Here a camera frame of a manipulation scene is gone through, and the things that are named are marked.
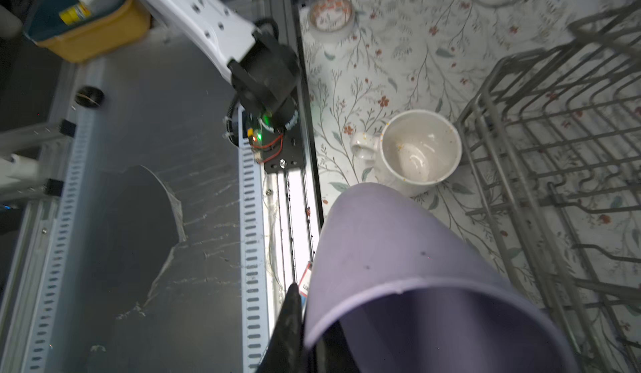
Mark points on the grey wire dish rack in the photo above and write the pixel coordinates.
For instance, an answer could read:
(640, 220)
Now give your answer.
(553, 142)

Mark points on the white perforated cable duct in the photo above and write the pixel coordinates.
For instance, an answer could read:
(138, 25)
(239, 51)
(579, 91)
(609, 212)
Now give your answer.
(255, 321)

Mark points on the yellow bin with items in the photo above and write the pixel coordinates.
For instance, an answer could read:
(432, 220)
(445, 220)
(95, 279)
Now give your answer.
(79, 30)

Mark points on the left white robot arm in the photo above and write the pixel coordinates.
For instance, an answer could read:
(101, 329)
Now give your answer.
(263, 71)

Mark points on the tape roll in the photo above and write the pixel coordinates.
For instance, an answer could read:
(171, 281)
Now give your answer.
(331, 21)

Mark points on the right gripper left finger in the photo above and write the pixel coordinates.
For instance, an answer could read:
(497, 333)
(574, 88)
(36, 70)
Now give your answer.
(283, 352)

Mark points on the purple cup front row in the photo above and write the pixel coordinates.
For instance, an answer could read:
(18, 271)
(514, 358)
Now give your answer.
(412, 297)

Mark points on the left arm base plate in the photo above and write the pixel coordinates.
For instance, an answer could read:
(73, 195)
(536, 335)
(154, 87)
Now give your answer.
(274, 151)

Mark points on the floral table mat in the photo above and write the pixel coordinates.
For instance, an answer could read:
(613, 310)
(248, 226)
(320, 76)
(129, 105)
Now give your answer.
(430, 55)

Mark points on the white ceramic mug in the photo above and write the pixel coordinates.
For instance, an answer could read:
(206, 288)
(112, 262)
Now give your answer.
(415, 151)

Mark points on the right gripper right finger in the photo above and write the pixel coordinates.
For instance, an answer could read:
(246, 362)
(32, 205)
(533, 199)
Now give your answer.
(333, 354)

